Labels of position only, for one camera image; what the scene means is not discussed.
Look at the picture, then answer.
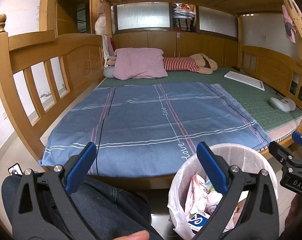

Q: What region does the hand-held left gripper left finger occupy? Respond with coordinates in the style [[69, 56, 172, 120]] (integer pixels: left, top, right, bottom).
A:
[[11, 142, 99, 240]]

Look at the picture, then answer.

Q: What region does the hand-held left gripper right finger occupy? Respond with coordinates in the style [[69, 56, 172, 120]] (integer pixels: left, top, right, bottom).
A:
[[191, 141, 281, 240]]

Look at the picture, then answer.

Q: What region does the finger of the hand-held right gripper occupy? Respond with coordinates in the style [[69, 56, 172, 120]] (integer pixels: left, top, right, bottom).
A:
[[268, 141, 296, 166], [292, 131, 302, 153]]

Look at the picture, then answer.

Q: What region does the white lined trash bin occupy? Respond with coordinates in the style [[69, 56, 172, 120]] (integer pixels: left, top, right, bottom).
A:
[[167, 143, 278, 240]]

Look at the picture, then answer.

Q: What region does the white blue wrapper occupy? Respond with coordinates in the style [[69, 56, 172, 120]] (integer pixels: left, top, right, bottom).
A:
[[187, 211, 210, 232]]

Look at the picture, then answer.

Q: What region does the person's left hand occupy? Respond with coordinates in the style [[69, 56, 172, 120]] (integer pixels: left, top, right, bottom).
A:
[[111, 231, 150, 240]]

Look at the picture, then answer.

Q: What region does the pink fringed bed pad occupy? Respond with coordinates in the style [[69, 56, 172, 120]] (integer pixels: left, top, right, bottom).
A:
[[268, 115, 302, 143]]

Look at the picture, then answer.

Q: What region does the white handheld vacuum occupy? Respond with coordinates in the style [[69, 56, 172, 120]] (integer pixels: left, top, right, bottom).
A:
[[269, 97, 296, 113]]

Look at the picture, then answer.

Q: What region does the person's jeans-clad leg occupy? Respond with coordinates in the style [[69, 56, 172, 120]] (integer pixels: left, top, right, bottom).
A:
[[1, 175, 151, 240]]

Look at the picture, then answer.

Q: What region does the green woven bed mat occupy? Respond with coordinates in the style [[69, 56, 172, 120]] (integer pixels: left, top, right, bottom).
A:
[[95, 66, 302, 133]]

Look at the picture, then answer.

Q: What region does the small black phone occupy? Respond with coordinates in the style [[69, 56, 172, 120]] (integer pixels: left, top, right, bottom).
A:
[[8, 163, 23, 176]]

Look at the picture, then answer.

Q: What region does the blue plaid bed sheet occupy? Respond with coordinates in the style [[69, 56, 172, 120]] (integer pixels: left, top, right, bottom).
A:
[[40, 81, 271, 176]]

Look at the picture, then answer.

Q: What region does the white flat board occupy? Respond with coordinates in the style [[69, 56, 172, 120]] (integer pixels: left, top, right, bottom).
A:
[[224, 70, 265, 91]]

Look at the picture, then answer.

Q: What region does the grey round plush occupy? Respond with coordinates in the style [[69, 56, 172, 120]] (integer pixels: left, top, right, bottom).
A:
[[103, 66, 116, 78]]

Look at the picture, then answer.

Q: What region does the striped plush doll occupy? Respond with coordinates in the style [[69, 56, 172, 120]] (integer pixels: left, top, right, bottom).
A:
[[163, 53, 218, 75]]

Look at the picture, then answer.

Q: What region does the pink hanging cloth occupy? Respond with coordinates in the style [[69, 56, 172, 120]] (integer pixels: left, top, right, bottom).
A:
[[282, 4, 298, 43]]

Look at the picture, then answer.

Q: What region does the pink pillow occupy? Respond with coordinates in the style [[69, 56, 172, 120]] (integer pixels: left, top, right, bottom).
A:
[[113, 47, 168, 80]]

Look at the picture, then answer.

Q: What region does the white red hanging cloth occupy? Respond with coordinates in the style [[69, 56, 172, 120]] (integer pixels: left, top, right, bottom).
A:
[[102, 34, 116, 63]]

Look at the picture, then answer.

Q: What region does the frosted glass window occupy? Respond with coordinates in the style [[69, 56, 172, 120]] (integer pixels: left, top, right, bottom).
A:
[[198, 6, 238, 39], [116, 3, 171, 30]]

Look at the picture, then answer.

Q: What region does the white hanging plush toy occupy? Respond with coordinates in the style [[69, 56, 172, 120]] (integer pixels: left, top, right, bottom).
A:
[[95, 5, 111, 35]]

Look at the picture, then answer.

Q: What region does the clutter stack behind glass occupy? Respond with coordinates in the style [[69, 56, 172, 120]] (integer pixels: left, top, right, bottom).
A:
[[172, 2, 196, 32]]

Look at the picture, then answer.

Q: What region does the wooden bunk bed frame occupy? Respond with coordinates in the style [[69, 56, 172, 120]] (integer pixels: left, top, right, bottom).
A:
[[0, 0, 302, 188]]

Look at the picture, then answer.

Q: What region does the wooden wall cabinet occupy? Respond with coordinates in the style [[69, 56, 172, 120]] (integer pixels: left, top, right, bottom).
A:
[[112, 29, 239, 68]]

